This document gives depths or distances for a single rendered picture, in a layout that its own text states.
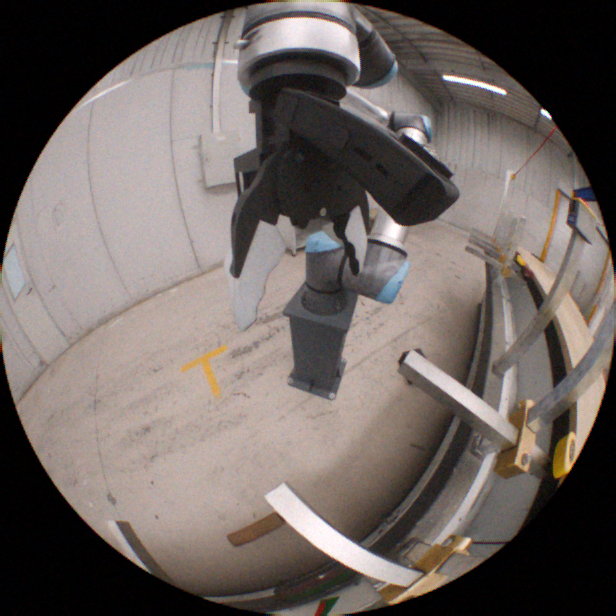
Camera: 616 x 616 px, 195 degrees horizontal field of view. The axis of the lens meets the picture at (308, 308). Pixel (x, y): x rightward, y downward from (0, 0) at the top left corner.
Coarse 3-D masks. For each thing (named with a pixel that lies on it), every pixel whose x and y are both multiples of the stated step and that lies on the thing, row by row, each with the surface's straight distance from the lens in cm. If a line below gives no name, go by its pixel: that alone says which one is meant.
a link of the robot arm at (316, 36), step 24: (264, 24) 18; (288, 24) 16; (312, 24) 16; (336, 24) 18; (240, 48) 18; (264, 48) 15; (288, 48) 14; (312, 48) 14; (336, 48) 15; (240, 72) 17
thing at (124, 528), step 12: (120, 528) 35; (132, 528) 36; (120, 540) 36; (132, 540) 35; (132, 552) 35; (144, 552) 36; (144, 564) 35; (156, 564) 36; (156, 576) 35; (168, 576) 37; (180, 588) 37
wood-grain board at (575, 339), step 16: (528, 256) 213; (544, 272) 187; (544, 288) 113; (560, 320) 87; (576, 320) 134; (560, 336) 78; (576, 336) 100; (576, 352) 81; (592, 384) 91; (592, 400) 83; (576, 416) 57; (592, 416) 78; (576, 432) 55; (576, 448) 54; (560, 480) 51
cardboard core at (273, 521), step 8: (264, 520) 105; (272, 520) 103; (280, 520) 102; (248, 528) 109; (256, 528) 106; (264, 528) 105; (272, 528) 105; (232, 536) 113; (240, 536) 110; (248, 536) 109; (256, 536) 109; (232, 544) 114; (240, 544) 114
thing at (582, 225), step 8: (576, 200) 57; (576, 208) 55; (584, 208) 56; (576, 216) 54; (584, 216) 55; (592, 216) 57; (568, 224) 58; (576, 224) 54; (584, 224) 55; (592, 224) 57; (584, 232) 55; (592, 232) 57; (592, 240) 57
